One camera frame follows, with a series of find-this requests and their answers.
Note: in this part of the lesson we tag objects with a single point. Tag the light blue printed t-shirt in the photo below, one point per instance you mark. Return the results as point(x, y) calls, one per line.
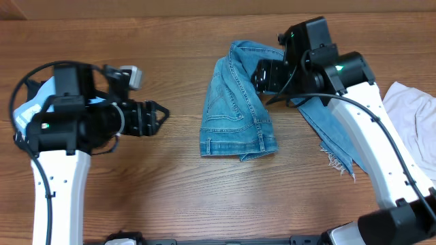
point(37, 94)

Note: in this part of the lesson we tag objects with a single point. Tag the blue denim jeans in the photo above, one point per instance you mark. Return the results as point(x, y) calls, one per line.
point(235, 121)

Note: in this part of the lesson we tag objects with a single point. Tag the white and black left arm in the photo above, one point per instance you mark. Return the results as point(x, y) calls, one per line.
point(67, 120)

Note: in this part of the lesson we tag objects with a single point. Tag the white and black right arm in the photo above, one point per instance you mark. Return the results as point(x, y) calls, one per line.
point(312, 67)

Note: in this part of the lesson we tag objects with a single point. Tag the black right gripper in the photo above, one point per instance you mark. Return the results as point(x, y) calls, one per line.
point(260, 78)

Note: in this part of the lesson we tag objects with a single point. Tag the beige folded cloth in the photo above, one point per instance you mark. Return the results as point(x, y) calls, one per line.
point(412, 113)

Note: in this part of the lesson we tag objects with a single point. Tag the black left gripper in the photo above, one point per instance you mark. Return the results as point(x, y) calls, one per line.
point(144, 116)

